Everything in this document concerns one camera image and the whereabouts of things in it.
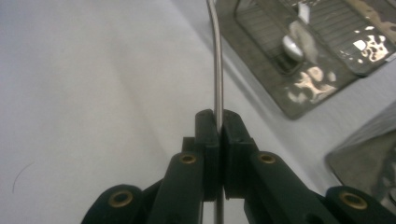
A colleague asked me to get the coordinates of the stainless fork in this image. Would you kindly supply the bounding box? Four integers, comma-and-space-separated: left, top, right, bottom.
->
205, 0, 225, 224

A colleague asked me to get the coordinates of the smoky clear plastic bin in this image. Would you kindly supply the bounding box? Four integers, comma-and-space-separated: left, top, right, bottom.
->
325, 101, 396, 216

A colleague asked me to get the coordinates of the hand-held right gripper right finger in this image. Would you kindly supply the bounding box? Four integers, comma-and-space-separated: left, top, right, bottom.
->
221, 108, 260, 200

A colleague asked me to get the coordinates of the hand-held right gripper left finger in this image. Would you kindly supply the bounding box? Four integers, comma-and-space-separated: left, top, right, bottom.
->
181, 108, 222, 202

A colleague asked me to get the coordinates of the smoky clear bin with spoon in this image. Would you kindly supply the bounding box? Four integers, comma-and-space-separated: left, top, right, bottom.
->
214, 0, 396, 120

